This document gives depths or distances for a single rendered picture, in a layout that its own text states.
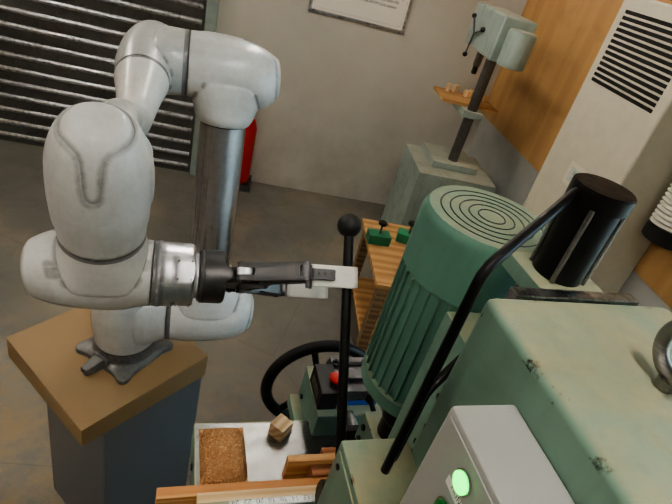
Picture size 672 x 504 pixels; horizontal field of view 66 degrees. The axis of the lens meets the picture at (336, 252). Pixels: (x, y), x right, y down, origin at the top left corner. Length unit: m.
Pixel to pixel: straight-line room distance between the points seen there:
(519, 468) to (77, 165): 0.47
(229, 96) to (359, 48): 2.62
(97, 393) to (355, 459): 0.96
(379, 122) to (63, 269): 3.32
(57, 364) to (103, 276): 0.86
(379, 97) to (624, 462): 3.51
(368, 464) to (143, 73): 0.77
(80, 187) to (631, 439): 0.53
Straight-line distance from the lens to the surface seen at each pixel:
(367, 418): 0.95
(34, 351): 1.57
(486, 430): 0.42
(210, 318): 1.34
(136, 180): 0.59
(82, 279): 0.69
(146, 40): 1.13
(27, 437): 2.24
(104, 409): 1.42
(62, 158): 0.58
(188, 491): 0.97
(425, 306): 0.67
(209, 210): 1.23
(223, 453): 1.02
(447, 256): 0.62
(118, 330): 1.37
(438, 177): 3.05
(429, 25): 3.76
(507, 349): 0.47
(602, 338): 0.52
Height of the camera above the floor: 1.77
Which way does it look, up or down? 32 degrees down
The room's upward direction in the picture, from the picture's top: 16 degrees clockwise
